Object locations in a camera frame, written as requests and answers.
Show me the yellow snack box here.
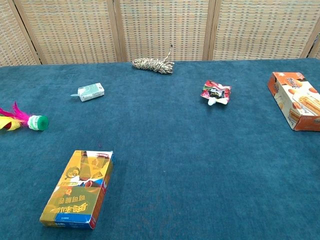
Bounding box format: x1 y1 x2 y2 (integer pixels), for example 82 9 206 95
39 149 115 230

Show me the blue felt table cover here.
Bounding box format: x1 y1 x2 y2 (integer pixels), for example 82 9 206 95
0 57 320 240

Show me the orange biscuit roll box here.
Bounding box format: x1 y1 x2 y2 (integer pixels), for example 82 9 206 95
267 71 320 132

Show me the woven rattan folding screen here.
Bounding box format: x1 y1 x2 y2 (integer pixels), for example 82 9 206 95
0 0 320 67

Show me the feather shuttlecock with green base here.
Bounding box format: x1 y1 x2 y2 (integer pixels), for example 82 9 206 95
0 101 49 132

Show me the beige braided rope bundle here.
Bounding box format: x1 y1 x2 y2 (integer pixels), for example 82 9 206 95
131 44 175 75

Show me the pale green tissue pack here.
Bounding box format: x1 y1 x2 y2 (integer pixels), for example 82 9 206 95
70 82 105 103

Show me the red snack pouch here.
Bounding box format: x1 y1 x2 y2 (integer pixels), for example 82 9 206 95
200 79 232 107

